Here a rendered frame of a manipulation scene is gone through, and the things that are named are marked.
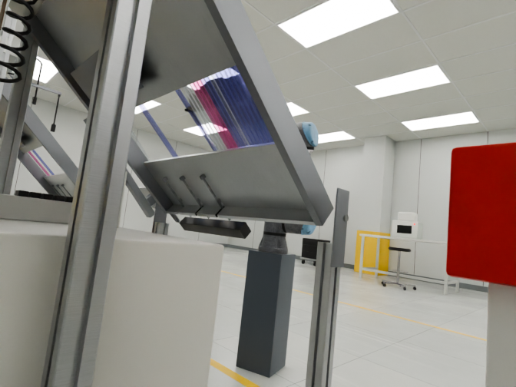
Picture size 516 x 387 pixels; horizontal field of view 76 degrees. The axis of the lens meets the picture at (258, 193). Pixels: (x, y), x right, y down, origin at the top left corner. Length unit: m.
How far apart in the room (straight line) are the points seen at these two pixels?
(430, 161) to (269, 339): 6.62
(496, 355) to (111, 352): 0.45
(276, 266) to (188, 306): 1.08
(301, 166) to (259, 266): 0.99
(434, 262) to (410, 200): 1.34
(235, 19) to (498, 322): 0.57
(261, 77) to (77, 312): 0.47
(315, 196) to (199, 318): 0.36
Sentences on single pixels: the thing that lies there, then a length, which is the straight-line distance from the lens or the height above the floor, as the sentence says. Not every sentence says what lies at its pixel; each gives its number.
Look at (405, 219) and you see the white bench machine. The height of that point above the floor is 1.12.
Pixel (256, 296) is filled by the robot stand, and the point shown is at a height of 0.34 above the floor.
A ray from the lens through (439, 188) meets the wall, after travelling 7.66.
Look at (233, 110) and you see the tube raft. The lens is 0.76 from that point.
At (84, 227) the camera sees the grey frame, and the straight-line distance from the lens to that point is 0.40.
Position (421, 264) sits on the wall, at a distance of 7.64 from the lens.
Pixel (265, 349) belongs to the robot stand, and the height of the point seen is 0.11.
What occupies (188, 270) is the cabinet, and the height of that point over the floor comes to 0.58.
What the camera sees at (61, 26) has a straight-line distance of 1.14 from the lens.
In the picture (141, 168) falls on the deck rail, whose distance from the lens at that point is 1.22.
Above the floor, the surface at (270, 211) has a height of 0.70.
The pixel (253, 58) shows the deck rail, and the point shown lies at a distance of 0.63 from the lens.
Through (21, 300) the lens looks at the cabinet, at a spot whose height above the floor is 0.55.
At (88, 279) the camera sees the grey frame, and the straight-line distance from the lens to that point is 0.42.
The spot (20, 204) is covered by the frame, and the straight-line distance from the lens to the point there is 0.77.
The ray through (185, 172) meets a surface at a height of 0.80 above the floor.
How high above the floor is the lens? 0.65
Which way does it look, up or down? 6 degrees up
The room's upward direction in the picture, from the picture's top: 6 degrees clockwise
